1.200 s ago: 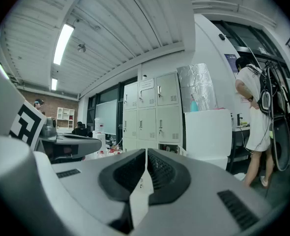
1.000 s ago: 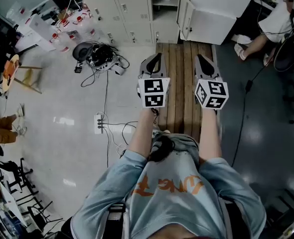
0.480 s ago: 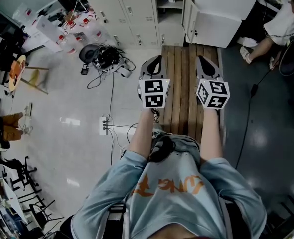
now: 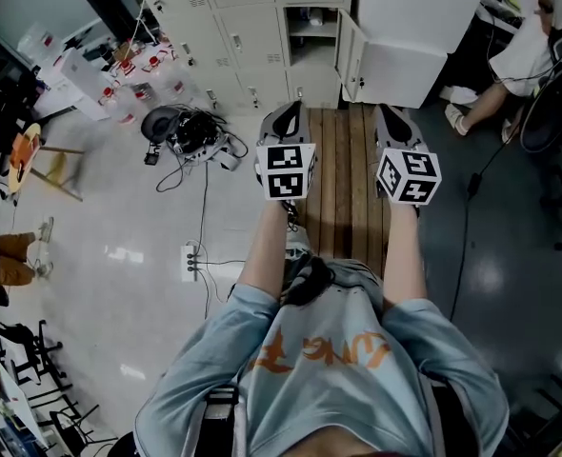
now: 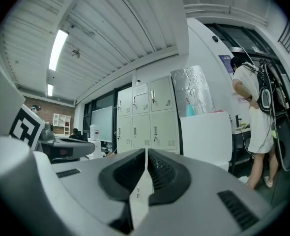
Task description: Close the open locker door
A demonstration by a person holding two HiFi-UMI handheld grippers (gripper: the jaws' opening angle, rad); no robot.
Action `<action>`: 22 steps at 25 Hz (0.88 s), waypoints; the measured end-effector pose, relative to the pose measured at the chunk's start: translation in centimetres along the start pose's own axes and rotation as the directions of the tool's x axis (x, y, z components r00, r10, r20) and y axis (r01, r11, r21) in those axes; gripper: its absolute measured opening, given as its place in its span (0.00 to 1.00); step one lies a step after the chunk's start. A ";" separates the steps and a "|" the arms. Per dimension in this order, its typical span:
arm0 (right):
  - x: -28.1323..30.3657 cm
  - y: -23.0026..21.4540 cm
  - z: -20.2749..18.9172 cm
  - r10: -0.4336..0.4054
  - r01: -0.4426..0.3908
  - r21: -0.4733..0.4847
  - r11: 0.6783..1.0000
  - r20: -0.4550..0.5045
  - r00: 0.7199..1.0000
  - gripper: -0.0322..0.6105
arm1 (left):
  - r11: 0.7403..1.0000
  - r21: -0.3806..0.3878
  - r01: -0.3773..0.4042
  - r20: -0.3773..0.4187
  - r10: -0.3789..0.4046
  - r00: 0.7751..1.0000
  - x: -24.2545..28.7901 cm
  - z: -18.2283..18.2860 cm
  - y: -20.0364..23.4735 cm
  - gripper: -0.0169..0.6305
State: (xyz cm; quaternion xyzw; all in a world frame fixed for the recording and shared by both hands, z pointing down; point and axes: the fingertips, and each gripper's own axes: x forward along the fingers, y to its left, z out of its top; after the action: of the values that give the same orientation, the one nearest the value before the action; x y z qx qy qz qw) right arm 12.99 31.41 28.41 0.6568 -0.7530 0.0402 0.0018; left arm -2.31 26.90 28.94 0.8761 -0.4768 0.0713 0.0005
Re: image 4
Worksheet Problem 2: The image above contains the wooden stool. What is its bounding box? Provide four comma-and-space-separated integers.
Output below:
7, 121, 88, 204

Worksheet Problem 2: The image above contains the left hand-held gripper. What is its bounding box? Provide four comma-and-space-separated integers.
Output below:
253, 101, 319, 203

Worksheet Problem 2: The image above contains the white power strip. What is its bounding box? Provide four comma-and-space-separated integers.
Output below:
180, 243, 202, 283

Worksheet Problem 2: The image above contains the group of clear water bottles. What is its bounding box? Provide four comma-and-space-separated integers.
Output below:
97, 43, 201, 126

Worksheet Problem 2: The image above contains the person's right forearm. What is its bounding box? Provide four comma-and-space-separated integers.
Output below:
380, 201, 429, 311

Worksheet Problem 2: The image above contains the person's left forearm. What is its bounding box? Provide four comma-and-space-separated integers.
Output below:
236, 199, 302, 305

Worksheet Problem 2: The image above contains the wooden slatted platform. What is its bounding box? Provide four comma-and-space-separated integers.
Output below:
303, 106, 392, 280

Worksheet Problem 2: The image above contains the black office chair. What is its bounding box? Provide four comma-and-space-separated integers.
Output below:
0, 319, 120, 457
518, 29, 562, 252

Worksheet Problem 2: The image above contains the grey metal locker cabinet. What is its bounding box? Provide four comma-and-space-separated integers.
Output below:
128, 0, 373, 111

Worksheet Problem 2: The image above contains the white plastic bag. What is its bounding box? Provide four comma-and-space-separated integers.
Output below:
440, 85, 480, 107

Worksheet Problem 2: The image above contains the light blue shirt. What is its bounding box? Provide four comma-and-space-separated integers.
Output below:
132, 254, 511, 457

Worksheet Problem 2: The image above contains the glass whiteboard panel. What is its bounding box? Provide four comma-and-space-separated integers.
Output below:
0, 0, 116, 69

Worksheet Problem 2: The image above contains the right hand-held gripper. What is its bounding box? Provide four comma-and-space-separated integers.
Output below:
373, 104, 443, 208

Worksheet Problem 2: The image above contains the white cardboard box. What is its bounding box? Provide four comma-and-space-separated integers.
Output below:
36, 48, 116, 122

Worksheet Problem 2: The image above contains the black floor cable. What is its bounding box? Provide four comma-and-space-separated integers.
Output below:
449, 133, 511, 324

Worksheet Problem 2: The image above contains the large white block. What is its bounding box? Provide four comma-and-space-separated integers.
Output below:
340, 0, 488, 109

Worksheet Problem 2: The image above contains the black device with cables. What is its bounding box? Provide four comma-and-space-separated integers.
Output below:
143, 107, 250, 193

